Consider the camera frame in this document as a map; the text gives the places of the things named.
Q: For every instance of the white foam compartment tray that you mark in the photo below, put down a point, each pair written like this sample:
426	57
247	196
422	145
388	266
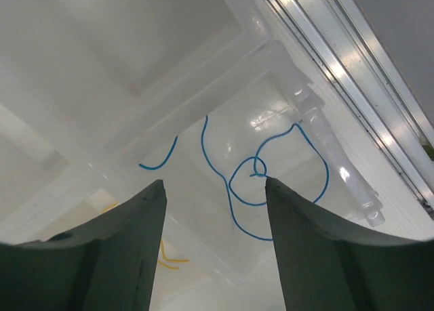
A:
100	98

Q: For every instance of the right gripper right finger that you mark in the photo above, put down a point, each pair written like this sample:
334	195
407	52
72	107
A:
326	262

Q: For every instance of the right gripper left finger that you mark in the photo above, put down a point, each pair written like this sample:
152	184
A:
107	263

